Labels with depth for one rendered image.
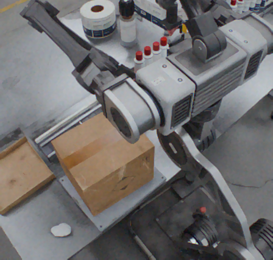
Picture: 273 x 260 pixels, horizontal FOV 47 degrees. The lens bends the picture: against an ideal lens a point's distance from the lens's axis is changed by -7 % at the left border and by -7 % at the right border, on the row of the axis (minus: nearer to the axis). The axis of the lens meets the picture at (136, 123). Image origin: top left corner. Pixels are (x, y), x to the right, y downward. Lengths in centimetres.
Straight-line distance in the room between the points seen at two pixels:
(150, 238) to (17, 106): 105
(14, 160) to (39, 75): 54
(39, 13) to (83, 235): 86
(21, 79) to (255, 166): 172
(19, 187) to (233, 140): 168
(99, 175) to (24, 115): 72
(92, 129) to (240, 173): 147
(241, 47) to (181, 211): 126
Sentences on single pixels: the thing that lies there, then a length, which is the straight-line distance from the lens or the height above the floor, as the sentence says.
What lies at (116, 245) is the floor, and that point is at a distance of 221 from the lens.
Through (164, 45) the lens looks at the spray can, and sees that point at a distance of 163.
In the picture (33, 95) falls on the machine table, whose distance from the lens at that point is 181.
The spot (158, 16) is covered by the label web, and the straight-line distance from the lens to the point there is 193.
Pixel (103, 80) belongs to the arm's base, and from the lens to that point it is 88.
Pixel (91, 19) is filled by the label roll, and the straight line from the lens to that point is 189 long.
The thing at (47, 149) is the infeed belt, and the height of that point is 88.
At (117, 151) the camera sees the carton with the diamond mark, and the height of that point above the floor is 112.
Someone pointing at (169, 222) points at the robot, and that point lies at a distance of 198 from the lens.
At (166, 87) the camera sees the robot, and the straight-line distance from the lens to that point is 81.
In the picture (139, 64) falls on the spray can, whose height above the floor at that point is 103.
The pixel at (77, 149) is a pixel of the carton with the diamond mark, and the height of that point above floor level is 112.
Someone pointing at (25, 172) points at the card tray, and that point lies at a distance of 155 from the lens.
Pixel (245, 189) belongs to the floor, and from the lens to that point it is 243.
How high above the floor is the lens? 213
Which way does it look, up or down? 55 degrees down
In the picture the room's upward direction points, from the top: 3 degrees counter-clockwise
